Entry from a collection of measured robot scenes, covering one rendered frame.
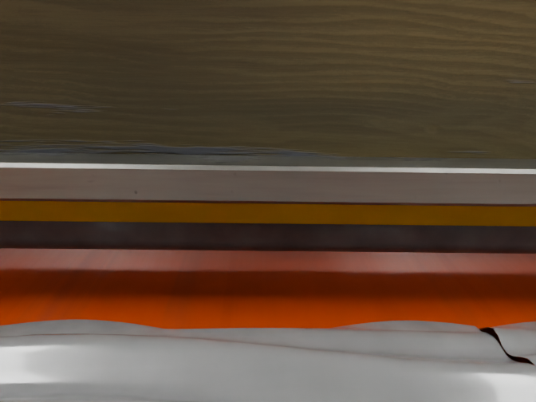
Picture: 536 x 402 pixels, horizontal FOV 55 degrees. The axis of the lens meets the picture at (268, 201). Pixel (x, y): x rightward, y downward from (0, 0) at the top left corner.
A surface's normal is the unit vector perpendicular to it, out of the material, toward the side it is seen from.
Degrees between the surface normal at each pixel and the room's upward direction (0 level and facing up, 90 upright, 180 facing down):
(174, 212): 90
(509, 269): 0
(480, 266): 0
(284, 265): 0
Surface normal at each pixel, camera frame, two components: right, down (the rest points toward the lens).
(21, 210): 0.01, 0.30
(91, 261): 0.01, -0.95
